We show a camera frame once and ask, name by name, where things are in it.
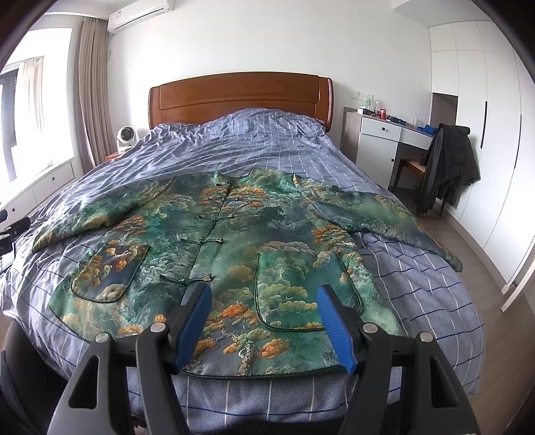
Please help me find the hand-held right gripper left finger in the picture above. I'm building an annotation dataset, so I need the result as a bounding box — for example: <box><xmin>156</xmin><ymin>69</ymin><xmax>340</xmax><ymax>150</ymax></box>
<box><xmin>48</xmin><ymin>283</ymin><xmax>214</xmax><ymax>435</ymax></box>

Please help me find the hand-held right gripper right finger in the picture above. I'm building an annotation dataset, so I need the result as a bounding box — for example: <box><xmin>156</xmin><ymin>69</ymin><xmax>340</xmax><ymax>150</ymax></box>
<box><xmin>316</xmin><ymin>285</ymin><xmax>481</xmax><ymax>435</ymax></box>

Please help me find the green printed jacket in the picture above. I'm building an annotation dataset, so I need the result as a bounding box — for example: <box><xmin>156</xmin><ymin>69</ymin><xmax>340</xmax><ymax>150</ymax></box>
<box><xmin>32</xmin><ymin>168</ymin><xmax>464</xmax><ymax>379</ymax></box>

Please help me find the white window cabinet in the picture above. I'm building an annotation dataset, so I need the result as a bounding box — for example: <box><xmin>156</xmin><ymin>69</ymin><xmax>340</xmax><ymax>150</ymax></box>
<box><xmin>0</xmin><ymin>161</ymin><xmax>78</xmax><ymax>210</ymax></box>

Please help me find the window with sheer curtain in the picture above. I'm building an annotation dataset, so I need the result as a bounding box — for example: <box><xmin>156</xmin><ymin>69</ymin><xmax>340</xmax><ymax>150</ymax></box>
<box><xmin>0</xmin><ymin>56</ymin><xmax>76</xmax><ymax>180</ymax></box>

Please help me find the beige curtain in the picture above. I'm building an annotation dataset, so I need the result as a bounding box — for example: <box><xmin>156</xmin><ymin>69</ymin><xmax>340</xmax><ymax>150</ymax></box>
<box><xmin>79</xmin><ymin>19</ymin><xmax>118</xmax><ymax>174</ymax></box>

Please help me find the person's dark clothing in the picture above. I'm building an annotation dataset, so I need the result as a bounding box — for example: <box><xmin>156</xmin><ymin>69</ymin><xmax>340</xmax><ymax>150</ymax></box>
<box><xmin>0</xmin><ymin>322</ymin><xmax>63</xmax><ymax>435</ymax></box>

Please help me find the wooden chair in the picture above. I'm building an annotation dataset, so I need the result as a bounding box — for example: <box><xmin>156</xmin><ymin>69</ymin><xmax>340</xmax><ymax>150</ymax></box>
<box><xmin>393</xmin><ymin>157</ymin><xmax>446</xmax><ymax>218</ymax></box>

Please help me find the white and grey desk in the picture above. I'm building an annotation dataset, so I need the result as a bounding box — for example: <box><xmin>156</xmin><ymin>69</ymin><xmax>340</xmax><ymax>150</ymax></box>
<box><xmin>340</xmin><ymin>106</ymin><xmax>437</xmax><ymax>189</ymax></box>

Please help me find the blue checked bed blanket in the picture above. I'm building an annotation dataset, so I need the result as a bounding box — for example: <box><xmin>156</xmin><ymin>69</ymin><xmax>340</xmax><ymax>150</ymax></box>
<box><xmin>0</xmin><ymin>106</ymin><xmax>486</xmax><ymax>435</ymax></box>

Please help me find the black chair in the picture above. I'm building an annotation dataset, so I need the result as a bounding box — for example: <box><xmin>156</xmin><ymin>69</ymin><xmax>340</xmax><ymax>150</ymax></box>
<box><xmin>416</xmin><ymin>123</ymin><xmax>481</xmax><ymax>216</ymax></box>

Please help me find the wooden headboard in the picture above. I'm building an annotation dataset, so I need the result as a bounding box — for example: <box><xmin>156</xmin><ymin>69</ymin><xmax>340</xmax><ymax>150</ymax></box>
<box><xmin>148</xmin><ymin>72</ymin><xmax>335</xmax><ymax>134</ymax></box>

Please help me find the white air conditioner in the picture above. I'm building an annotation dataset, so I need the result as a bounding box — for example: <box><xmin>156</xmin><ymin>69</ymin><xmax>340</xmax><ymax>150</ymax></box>
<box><xmin>107</xmin><ymin>0</ymin><xmax>174</xmax><ymax>33</ymax></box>

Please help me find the white wardrobe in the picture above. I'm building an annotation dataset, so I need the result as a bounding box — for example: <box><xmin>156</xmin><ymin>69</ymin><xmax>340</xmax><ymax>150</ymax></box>
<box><xmin>428</xmin><ymin>21</ymin><xmax>535</xmax><ymax>312</ymax></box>

